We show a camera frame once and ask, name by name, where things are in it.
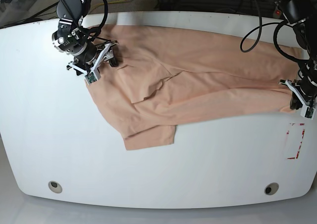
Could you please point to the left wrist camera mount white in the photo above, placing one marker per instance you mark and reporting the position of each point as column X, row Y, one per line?
column 308, row 109

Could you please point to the right table grommet hole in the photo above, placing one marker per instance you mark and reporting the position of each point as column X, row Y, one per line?
column 271, row 189

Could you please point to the table grommet hole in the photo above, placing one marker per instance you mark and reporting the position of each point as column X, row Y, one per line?
column 55, row 187
column 271, row 189

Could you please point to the left table grommet hole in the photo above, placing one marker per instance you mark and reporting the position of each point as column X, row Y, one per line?
column 55, row 187

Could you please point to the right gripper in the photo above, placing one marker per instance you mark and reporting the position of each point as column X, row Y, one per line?
column 81, row 44

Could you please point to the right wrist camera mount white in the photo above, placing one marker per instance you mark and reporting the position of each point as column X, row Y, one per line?
column 96, row 65

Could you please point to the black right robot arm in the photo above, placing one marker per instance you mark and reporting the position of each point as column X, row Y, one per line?
column 74, row 11

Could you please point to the peach T-shirt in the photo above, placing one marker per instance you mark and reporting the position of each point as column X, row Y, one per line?
column 170, row 76

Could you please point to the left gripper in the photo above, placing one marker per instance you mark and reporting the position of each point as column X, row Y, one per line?
column 307, row 86

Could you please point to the red tape marking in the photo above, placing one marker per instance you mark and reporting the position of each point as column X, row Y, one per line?
column 293, row 141

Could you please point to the power strip red light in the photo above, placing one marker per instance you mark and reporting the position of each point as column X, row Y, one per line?
column 277, row 13

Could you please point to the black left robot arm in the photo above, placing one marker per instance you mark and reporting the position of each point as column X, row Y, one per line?
column 302, row 16

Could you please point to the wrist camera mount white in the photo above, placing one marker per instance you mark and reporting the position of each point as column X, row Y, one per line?
column 308, row 109
column 96, row 65

